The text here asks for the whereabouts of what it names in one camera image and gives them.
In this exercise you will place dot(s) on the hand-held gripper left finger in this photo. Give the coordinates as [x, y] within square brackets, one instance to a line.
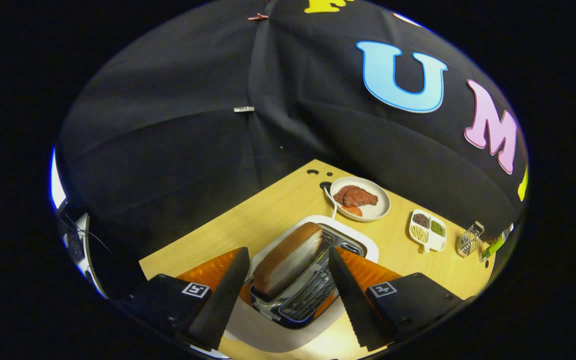
[225, 300]

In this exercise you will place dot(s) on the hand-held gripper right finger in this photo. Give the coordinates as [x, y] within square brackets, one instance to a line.
[350, 300]

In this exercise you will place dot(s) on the toasted bread slice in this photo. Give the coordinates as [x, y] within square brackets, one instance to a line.
[288, 260]

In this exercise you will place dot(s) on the cream toaster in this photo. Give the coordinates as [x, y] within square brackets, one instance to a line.
[278, 335]

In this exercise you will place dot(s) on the orange tomato slice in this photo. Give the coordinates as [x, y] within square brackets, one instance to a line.
[353, 210]

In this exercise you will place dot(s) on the yellow beans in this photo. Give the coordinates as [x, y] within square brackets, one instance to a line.
[419, 233]

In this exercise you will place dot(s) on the beige round plate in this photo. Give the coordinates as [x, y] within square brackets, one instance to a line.
[382, 205]

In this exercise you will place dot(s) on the white divided dish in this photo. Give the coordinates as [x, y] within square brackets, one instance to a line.
[436, 243]

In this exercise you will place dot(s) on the brown meat steak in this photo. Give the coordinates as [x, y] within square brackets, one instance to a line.
[355, 196]

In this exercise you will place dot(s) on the dark beans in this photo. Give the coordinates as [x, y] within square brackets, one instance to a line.
[421, 220]

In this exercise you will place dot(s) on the green beans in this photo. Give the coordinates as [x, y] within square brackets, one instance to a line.
[438, 228]

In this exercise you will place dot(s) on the green label bottle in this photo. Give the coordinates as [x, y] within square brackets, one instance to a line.
[493, 246]

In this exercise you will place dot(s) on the white framed dark equipment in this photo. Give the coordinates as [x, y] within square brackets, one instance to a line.
[75, 245]

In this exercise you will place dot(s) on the black backdrop cloth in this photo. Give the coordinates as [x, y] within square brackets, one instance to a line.
[168, 125]

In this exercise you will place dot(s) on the silver cloth clip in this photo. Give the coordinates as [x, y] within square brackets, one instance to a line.
[244, 109]

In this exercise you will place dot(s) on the red cloth clip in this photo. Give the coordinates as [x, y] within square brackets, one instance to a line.
[258, 17]

